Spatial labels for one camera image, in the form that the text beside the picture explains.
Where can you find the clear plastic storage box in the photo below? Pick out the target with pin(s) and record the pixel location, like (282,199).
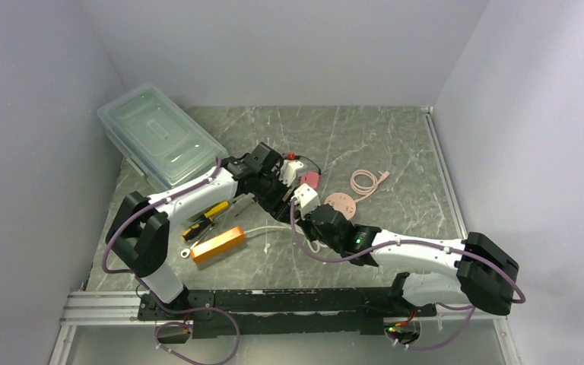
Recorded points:
(161,141)

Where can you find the silver wrench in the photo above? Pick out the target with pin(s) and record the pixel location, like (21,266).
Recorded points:
(186,252)

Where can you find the yellow handled screwdriver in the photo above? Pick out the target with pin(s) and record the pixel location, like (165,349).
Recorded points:
(214,211)

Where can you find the pink round socket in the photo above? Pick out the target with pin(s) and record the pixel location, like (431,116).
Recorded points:
(342,203)

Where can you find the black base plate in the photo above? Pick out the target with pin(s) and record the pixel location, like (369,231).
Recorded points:
(364,310)

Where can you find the orange power strip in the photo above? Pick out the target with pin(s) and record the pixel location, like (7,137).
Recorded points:
(216,245)

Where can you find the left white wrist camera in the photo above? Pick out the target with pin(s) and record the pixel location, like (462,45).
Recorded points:
(290,170)

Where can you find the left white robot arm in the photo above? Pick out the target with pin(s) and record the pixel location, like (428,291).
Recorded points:
(140,232)

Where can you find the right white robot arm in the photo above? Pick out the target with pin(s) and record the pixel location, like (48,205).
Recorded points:
(473,270)

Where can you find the pink socket cable plug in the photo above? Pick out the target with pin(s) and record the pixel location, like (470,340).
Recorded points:
(364,182)

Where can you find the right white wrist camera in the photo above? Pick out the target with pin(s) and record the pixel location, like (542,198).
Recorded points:
(306,199)

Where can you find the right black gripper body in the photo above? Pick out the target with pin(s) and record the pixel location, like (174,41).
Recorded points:
(309,226)

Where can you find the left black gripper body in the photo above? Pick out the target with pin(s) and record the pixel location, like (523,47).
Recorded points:
(270,192)

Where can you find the yellow black screwdriver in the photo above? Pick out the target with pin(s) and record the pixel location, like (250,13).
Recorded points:
(203,222)

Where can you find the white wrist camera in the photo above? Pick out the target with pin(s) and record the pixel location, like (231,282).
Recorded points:
(306,199)
(290,170)

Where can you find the aluminium rail frame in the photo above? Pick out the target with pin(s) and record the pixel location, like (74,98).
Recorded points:
(103,308)

